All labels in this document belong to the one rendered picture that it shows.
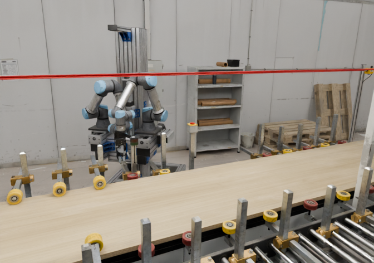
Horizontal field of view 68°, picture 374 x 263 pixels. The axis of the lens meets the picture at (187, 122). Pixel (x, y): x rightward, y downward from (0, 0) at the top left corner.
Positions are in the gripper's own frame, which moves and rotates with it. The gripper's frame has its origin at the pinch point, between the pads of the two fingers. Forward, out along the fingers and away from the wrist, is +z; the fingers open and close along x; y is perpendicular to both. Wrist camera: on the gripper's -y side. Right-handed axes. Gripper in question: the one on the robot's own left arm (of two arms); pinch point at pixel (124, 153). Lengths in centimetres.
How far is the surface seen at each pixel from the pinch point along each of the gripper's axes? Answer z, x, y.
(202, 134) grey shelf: 73, -236, -192
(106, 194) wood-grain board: 10.6, 41.5, 20.7
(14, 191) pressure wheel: 3, 33, 73
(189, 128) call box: -19, 10, -53
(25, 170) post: -1, 9, 69
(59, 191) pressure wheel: 7, 34, 48
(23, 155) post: -12, 9, 69
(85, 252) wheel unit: -9, 118, 38
